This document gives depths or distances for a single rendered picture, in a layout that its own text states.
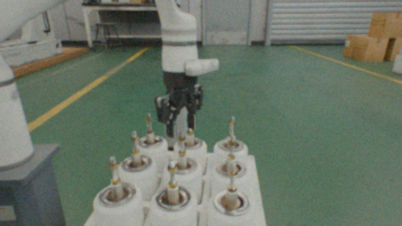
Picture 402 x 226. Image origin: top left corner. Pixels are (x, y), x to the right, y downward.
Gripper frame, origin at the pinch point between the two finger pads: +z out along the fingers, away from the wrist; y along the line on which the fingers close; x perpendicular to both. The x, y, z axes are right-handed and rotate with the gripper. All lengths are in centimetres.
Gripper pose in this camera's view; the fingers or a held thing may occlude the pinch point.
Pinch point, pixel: (181, 128)
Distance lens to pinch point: 60.0
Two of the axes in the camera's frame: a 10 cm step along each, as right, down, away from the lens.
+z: 0.0, 9.4, 3.5
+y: -6.1, 2.8, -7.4
